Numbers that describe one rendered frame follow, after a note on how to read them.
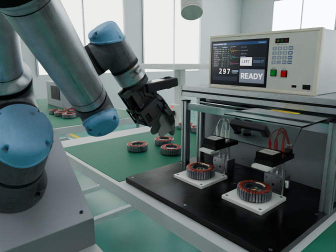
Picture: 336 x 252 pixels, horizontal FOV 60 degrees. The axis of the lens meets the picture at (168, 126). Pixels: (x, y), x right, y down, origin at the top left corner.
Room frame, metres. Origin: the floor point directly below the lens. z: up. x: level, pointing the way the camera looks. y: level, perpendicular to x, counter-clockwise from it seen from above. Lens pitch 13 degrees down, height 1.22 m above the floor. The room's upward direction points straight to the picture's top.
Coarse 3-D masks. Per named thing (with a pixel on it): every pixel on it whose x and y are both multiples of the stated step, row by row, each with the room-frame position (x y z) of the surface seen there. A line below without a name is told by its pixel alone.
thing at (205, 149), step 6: (204, 138) 1.13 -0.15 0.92; (210, 138) 1.12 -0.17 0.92; (216, 138) 1.12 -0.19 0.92; (222, 138) 1.12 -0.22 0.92; (204, 144) 1.12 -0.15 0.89; (210, 144) 1.10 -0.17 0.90; (216, 144) 1.09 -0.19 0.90; (222, 144) 1.11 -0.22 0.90; (228, 144) 1.14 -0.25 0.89; (234, 144) 1.16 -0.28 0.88; (204, 150) 1.10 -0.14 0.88; (210, 150) 1.09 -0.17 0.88; (216, 150) 1.10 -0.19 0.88; (228, 150) 1.15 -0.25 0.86; (228, 156) 1.15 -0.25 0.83
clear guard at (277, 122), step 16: (240, 112) 0.89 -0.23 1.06; (256, 112) 0.89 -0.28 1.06; (272, 112) 0.89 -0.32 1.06; (304, 112) 0.89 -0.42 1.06; (224, 128) 0.83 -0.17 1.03; (240, 128) 0.79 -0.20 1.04; (272, 128) 0.74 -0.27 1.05; (288, 128) 0.71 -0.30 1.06; (256, 144) 0.72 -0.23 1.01; (272, 144) 0.70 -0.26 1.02; (288, 144) 0.68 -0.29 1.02
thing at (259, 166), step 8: (256, 152) 0.95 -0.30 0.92; (264, 152) 0.93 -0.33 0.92; (272, 152) 0.93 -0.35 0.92; (280, 152) 0.94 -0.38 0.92; (256, 160) 0.94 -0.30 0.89; (264, 160) 0.92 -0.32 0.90; (272, 160) 0.90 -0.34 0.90; (280, 160) 0.93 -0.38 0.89; (264, 168) 0.90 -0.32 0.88; (272, 168) 0.91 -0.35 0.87
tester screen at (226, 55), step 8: (264, 40) 1.04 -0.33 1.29; (216, 48) 1.20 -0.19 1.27; (224, 48) 1.17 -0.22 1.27; (232, 48) 1.14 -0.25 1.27; (240, 48) 1.11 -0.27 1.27; (248, 48) 1.09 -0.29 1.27; (256, 48) 1.06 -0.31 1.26; (264, 48) 1.04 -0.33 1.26; (216, 56) 1.20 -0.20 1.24; (224, 56) 1.17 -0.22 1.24; (232, 56) 1.14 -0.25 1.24; (240, 56) 1.11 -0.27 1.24; (248, 56) 1.09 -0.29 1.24; (256, 56) 1.06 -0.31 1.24; (264, 56) 1.04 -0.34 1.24; (216, 64) 1.20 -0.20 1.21; (224, 64) 1.17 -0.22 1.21; (232, 64) 1.14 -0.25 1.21; (216, 72) 1.20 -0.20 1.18; (232, 72) 1.14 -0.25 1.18; (264, 72) 1.03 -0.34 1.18; (216, 80) 1.20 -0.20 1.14; (224, 80) 1.16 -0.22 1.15
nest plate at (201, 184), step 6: (174, 174) 1.08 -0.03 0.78; (180, 174) 1.08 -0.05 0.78; (216, 174) 1.08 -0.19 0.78; (222, 174) 1.08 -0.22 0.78; (186, 180) 1.03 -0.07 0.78; (192, 180) 1.02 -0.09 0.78; (198, 180) 1.02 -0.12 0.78; (204, 180) 1.02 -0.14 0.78; (210, 180) 1.02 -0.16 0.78; (216, 180) 1.03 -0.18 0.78; (198, 186) 0.98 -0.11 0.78; (204, 186) 0.99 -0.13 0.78
